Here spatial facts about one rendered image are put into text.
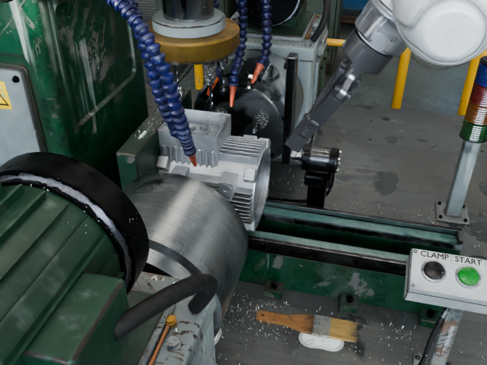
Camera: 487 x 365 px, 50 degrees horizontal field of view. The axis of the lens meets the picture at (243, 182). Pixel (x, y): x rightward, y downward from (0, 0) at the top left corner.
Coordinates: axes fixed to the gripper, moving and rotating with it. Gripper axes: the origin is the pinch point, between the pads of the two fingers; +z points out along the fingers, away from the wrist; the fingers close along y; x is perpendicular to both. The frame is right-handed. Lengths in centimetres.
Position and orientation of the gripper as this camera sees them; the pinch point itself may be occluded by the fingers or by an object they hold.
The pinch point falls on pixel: (302, 132)
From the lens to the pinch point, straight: 93.7
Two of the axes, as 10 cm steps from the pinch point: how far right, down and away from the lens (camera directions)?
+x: 8.4, 5.4, 1.0
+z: -4.8, 6.5, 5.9
